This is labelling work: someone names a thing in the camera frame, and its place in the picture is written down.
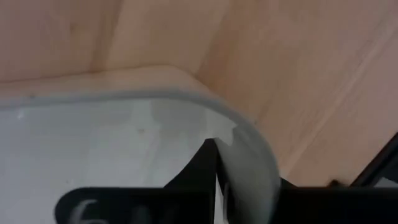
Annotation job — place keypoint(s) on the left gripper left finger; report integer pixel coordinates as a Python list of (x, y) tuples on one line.
[(155, 205)]

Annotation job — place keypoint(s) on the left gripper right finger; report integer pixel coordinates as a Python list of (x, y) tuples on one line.
[(326, 205)]

